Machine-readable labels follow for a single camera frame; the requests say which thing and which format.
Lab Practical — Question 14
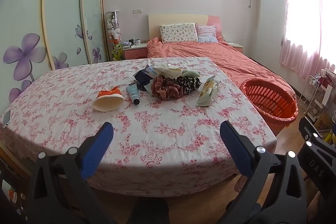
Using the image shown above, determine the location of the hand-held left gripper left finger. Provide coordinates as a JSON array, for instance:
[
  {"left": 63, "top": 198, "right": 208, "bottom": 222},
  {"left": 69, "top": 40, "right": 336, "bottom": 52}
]
[{"left": 26, "top": 122, "right": 114, "bottom": 224}]

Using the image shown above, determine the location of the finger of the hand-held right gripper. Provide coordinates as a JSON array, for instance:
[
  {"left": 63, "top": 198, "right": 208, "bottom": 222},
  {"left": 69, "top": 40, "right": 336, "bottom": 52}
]
[{"left": 298, "top": 116, "right": 324, "bottom": 147}]

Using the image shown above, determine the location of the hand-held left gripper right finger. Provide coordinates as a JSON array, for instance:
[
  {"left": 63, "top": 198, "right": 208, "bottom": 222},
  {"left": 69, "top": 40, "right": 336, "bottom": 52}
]
[{"left": 220, "top": 121, "right": 308, "bottom": 224}]

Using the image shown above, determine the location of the orange plastic basket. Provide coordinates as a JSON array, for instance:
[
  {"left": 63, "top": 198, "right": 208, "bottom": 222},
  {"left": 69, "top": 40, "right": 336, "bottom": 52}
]
[{"left": 239, "top": 78, "right": 299, "bottom": 136}]

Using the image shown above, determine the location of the dark blue mint green cloth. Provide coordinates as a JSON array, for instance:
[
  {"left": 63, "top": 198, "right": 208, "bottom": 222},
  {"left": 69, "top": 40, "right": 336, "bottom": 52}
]
[{"left": 136, "top": 72, "right": 156, "bottom": 96}]

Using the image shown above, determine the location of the orange white paper cup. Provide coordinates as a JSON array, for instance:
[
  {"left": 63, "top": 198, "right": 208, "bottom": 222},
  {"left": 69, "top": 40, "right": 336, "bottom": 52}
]
[{"left": 92, "top": 86, "right": 124, "bottom": 112}]

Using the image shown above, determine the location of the pale green snack packet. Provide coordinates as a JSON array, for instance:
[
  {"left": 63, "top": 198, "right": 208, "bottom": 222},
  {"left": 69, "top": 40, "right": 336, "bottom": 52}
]
[{"left": 197, "top": 76, "right": 220, "bottom": 106}]

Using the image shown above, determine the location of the pink floral tablecloth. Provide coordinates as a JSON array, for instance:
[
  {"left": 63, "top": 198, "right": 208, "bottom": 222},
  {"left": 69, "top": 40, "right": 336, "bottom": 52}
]
[{"left": 0, "top": 57, "right": 278, "bottom": 197}]

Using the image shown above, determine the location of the light blue cosmetic tube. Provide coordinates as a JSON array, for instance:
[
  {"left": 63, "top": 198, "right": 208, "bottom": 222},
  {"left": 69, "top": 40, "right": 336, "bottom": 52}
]
[{"left": 126, "top": 84, "right": 141, "bottom": 105}]

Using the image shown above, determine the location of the black floral scrunchie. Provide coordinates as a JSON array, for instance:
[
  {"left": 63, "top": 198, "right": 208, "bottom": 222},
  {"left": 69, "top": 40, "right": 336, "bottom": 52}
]
[{"left": 175, "top": 76, "right": 202, "bottom": 95}]

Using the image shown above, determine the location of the black white checkered cloth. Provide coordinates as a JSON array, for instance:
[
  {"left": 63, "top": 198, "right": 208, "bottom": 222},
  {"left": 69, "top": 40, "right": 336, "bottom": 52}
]
[{"left": 133, "top": 70, "right": 148, "bottom": 91}]

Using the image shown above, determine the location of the light green cloth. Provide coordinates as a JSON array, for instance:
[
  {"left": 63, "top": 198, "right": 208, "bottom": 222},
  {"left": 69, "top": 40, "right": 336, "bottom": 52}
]
[{"left": 181, "top": 70, "right": 201, "bottom": 79}]

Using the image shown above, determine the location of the red plaid scrunchie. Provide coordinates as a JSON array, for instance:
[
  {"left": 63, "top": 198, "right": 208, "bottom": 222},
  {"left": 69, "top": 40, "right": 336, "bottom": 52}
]
[{"left": 151, "top": 75, "right": 185, "bottom": 101}]

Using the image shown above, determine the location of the bed with salmon duvet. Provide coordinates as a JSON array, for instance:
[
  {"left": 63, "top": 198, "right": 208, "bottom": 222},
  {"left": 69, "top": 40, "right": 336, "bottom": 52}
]
[{"left": 146, "top": 37, "right": 297, "bottom": 98}]

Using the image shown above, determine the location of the white smartphone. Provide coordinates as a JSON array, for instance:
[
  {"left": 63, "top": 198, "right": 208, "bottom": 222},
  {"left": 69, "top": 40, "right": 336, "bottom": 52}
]
[{"left": 2, "top": 110, "right": 12, "bottom": 128}]

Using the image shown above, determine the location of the pale wooden nightstand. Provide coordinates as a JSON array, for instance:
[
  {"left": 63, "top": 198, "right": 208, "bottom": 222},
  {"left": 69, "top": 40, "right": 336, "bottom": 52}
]
[{"left": 226, "top": 41, "right": 244, "bottom": 54}]

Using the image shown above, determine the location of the cream white cloth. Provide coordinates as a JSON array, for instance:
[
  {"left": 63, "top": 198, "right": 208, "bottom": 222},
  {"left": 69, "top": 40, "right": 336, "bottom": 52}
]
[{"left": 152, "top": 62, "right": 182, "bottom": 79}]

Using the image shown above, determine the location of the pink white nightstand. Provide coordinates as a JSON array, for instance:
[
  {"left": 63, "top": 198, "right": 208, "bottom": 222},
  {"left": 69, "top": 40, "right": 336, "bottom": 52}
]
[{"left": 122, "top": 43, "right": 148, "bottom": 60}]

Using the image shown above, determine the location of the pink curtain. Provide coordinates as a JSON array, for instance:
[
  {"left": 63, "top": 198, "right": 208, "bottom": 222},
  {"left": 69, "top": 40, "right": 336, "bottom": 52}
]
[{"left": 278, "top": 0, "right": 336, "bottom": 81}]

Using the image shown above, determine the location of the plush toy display tube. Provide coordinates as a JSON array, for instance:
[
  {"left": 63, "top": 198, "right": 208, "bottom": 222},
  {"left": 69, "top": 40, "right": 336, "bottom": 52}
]
[{"left": 106, "top": 10, "right": 123, "bottom": 61}]

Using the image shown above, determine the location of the pink striped pillow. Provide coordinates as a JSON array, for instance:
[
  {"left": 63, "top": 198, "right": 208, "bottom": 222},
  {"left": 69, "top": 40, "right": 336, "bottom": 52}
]
[{"left": 196, "top": 24, "right": 219, "bottom": 43}]

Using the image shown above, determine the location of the floral print pillow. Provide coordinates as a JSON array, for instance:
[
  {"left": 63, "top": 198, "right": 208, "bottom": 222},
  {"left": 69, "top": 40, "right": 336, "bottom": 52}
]
[{"left": 159, "top": 23, "right": 199, "bottom": 43}]

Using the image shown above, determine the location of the flower print sliding wardrobe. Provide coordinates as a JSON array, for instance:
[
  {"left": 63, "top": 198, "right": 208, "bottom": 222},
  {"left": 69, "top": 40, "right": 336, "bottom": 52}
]
[{"left": 0, "top": 0, "right": 110, "bottom": 109}]

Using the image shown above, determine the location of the beige pink headboard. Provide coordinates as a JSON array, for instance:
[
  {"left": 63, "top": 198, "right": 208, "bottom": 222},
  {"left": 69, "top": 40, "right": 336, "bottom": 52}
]
[{"left": 148, "top": 13, "right": 221, "bottom": 40}]

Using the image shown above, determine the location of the white wire rack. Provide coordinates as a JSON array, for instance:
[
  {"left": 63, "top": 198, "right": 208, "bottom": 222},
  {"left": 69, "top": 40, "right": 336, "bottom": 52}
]
[{"left": 298, "top": 74, "right": 329, "bottom": 120}]

